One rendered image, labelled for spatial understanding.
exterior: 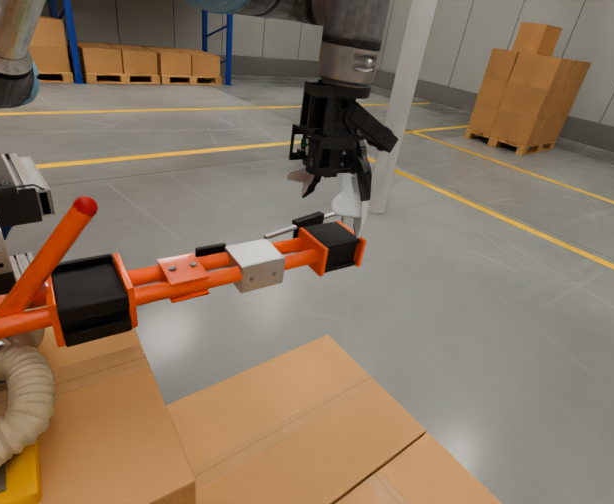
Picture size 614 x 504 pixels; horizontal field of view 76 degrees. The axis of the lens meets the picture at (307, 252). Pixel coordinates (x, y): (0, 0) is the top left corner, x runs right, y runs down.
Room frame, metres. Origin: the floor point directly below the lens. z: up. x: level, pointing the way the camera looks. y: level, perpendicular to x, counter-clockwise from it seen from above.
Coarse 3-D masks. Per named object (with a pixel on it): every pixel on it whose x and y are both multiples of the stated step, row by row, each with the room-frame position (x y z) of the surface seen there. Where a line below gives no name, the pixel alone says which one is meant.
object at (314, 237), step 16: (320, 224) 0.59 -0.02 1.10; (336, 224) 0.60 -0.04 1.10; (304, 240) 0.55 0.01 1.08; (320, 240) 0.54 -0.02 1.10; (336, 240) 0.55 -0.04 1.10; (352, 240) 0.55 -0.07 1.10; (320, 256) 0.52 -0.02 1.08; (336, 256) 0.54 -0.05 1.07; (352, 256) 0.56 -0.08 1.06; (320, 272) 0.51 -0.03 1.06
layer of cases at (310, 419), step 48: (240, 384) 0.71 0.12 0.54; (288, 384) 0.73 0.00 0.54; (336, 384) 0.76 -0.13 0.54; (192, 432) 0.55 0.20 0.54; (240, 432) 0.57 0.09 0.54; (288, 432) 0.59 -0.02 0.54; (336, 432) 0.61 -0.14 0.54; (384, 432) 0.63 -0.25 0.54; (240, 480) 0.46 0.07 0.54; (288, 480) 0.48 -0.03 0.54; (336, 480) 0.49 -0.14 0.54; (384, 480) 0.51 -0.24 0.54; (432, 480) 0.53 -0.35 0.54
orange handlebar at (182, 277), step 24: (288, 240) 0.55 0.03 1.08; (168, 264) 0.43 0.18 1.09; (192, 264) 0.43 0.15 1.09; (216, 264) 0.46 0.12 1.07; (288, 264) 0.49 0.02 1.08; (144, 288) 0.38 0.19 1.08; (168, 288) 0.39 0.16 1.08; (192, 288) 0.40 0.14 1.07; (24, 312) 0.31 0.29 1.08; (48, 312) 0.31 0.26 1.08; (0, 336) 0.28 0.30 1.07
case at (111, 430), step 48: (48, 336) 0.41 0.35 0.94; (96, 384) 0.34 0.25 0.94; (144, 384) 0.35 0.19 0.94; (48, 432) 0.27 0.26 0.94; (96, 432) 0.27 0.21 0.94; (144, 432) 0.28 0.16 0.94; (48, 480) 0.22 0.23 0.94; (96, 480) 0.22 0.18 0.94; (144, 480) 0.23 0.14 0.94; (192, 480) 0.24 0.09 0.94
